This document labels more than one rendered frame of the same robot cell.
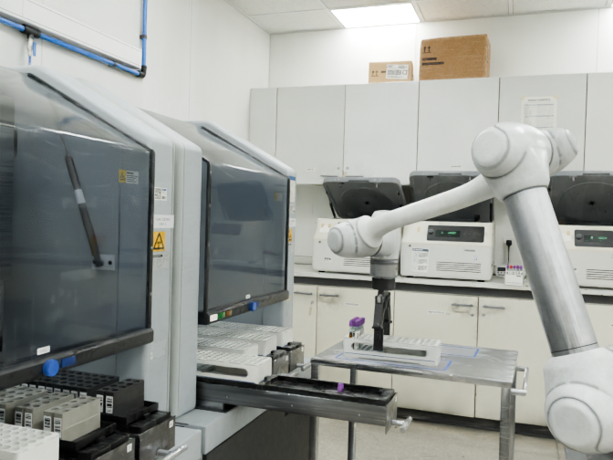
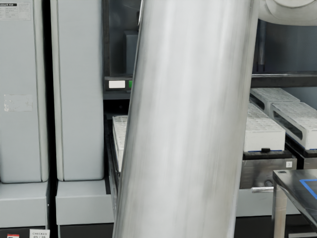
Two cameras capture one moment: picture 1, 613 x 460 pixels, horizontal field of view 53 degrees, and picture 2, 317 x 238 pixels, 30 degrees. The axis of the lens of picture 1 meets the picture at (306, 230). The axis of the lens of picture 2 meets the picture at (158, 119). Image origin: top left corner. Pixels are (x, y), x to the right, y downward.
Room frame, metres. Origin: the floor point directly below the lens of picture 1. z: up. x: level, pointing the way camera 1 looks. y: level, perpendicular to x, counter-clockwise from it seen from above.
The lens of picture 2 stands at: (1.15, -0.99, 1.24)
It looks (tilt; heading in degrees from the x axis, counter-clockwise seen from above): 14 degrees down; 63
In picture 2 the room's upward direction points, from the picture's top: straight up
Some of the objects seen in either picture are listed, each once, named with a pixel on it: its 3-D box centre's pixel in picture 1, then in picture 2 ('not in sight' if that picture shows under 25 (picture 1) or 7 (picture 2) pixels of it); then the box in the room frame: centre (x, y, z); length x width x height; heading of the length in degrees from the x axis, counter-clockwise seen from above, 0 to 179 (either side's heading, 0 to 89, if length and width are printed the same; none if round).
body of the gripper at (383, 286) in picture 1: (383, 291); not in sight; (1.95, -0.25, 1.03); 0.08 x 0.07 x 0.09; 161
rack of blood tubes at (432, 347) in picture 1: (391, 348); not in sight; (1.94, -0.28, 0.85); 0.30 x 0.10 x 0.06; 71
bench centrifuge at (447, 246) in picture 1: (451, 224); not in sight; (4.04, -0.95, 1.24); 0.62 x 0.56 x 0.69; 161
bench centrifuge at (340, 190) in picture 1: (364, 224); not in sight; (4.23, -0.40, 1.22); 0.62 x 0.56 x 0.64; 159
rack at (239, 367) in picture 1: (216, 366); (136, 143); (1.70, 0.24, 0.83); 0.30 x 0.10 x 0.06; 71
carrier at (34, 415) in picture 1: (49, 415); not in sight; (1.21, 0.50, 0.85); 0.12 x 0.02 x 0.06; 160
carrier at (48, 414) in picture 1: (67, 418); not in sight; (1.19, 0.46, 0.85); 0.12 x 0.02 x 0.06; 160
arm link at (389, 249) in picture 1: (382, 235); not in sight; (1.94, -0.24, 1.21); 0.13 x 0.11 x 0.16; 134
